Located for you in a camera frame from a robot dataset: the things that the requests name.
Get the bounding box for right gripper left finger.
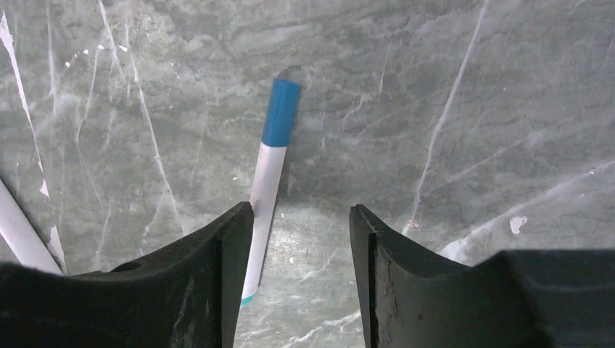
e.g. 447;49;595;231
1;202;254;347

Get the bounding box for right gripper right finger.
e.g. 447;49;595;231
349;204;614;347

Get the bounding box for white pen blue cap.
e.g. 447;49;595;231
1;182;63;275

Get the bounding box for white pen teal cap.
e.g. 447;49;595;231
241;78;300;306

